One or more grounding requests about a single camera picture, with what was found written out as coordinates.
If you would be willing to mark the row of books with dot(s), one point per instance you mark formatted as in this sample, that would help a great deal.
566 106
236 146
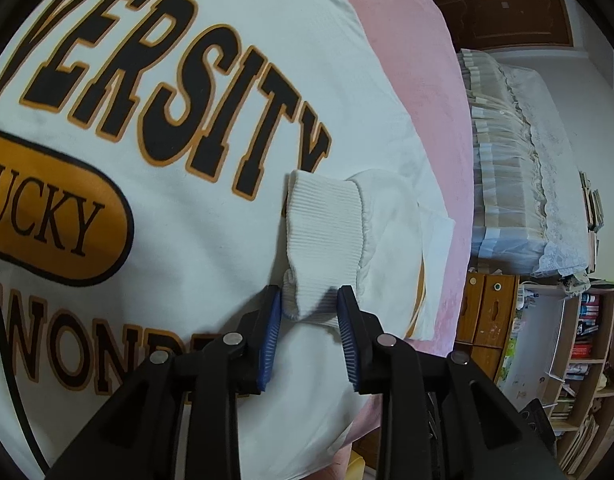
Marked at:
587 325

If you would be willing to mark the wooden bookshelf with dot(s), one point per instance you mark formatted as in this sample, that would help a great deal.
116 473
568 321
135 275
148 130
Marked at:
609 375

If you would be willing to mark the black box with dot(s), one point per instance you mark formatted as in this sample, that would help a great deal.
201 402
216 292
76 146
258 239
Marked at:
537 427

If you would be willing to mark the yellow object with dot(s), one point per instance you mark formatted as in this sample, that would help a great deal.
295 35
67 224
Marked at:
358 467

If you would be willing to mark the stack of books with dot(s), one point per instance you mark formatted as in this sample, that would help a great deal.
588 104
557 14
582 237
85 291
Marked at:
593 210

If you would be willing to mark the white lace-covered furniture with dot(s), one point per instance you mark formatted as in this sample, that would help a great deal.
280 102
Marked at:
507 160

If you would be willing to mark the wooden drawer cabinet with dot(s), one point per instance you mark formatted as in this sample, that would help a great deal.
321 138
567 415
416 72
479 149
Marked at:
487 320

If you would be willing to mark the brown wooden door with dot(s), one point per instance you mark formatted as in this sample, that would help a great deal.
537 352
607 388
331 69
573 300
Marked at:
502 15

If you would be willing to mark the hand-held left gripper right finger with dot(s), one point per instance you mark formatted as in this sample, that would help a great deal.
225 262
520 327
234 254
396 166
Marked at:
347 342

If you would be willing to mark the pink bed blanket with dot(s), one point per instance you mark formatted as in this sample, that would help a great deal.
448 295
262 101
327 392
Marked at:
412 85

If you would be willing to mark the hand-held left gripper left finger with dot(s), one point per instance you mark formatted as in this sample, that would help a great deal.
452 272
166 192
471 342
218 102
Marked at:
272 341

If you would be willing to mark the white printed sweatshirt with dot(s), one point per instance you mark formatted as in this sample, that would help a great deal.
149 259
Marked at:
202 260

